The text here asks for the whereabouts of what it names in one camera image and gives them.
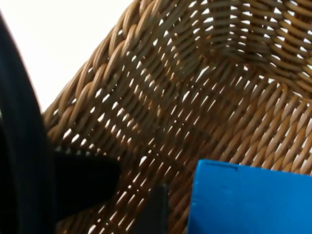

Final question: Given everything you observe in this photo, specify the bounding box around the pale brown wicker basket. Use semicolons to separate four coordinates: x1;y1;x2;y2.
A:
41;0;312;234

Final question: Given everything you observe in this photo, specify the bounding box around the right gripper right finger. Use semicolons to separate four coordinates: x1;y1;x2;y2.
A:
143;183;170;234

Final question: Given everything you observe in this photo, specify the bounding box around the black cable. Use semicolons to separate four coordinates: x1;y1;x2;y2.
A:
0;11;59;234

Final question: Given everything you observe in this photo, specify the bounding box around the blue cube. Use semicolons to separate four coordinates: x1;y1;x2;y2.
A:
187;159;312;234

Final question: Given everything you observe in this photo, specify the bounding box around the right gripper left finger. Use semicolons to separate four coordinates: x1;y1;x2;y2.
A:
52;151;122;222

